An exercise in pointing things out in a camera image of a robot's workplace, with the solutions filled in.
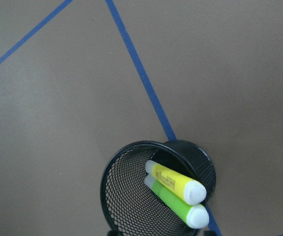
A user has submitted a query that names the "green highlighter pen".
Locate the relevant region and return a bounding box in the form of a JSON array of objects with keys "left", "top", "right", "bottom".
[{"left": 144, "top": 175, "right": 210, "bottom": 229}]

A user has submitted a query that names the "black mesh pen cup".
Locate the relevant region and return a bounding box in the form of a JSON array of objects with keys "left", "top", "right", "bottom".
[{"left": 100, "top": 140, "right": 216, "bottom": 236}]

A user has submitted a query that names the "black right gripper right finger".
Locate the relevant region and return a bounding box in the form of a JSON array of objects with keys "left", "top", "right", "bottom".
[{"left": 203, "top": 230, "right": 215, "bottom": 236}]

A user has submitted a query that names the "yellow highlighter pen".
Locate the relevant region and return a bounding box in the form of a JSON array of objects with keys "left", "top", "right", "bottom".
[{"left": 145, "top": 160, "right": 207, "bottom": 206}]

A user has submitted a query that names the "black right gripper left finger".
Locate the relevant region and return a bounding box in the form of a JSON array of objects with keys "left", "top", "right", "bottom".
[{"left": 107, "top": 231, "right": 119, "bottom": 236}]

